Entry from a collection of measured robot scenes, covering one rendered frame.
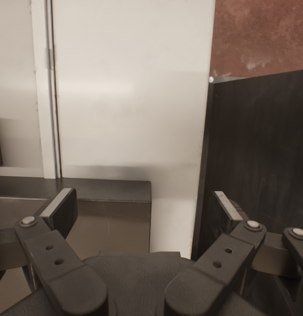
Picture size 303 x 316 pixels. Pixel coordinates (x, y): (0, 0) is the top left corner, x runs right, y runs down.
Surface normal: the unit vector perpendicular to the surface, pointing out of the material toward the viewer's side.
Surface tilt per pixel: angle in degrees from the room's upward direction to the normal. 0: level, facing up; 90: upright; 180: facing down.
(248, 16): 0
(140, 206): 0
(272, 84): 90
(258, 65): 0
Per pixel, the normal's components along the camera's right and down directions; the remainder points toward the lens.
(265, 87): -1.00, -0.02
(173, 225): 0.01, 0.27
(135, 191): 0.04, -0.96
